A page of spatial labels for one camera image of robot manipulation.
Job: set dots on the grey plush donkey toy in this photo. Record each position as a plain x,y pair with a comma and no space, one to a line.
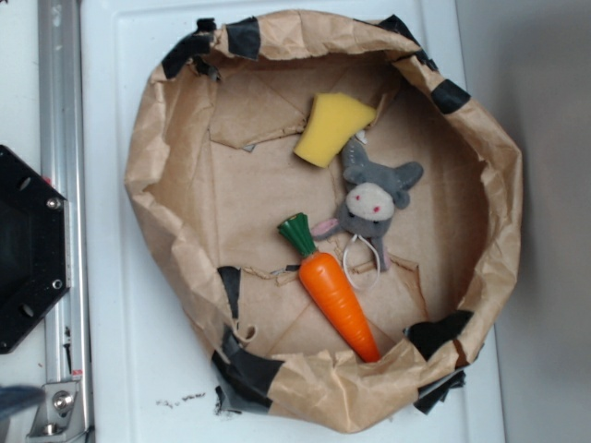
374,193

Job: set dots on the yellow sponge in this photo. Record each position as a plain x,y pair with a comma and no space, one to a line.
334,119

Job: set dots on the orange plastic toy carrot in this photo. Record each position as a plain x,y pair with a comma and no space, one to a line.
326,283

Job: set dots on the brown paper bin with tape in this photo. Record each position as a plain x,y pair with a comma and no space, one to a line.
211,173

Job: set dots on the white plastic tray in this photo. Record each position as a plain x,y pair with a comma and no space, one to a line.
151,379

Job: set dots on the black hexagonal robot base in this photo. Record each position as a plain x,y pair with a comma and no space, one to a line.
33,249

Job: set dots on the aluminium extrusion rail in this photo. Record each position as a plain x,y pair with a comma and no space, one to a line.
67,414

